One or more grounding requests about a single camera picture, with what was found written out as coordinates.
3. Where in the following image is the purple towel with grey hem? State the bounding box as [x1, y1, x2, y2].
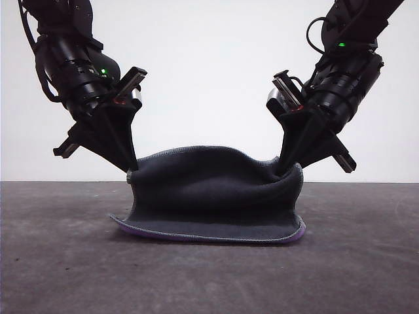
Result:
[109, 145, 307, 244]

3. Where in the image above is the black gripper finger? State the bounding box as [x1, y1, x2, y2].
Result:
[105, 97, 143, 170]
[69, 110, 132, 171]
[276, 109, 314, 171]
[281, 112, 337, 173]

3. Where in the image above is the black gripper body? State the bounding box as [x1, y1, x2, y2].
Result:
[272, 67, 376, 174]
[45, 55, 148, 160]

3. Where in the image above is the grey table cloth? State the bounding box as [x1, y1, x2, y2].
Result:
[0, 181, 419, 314]

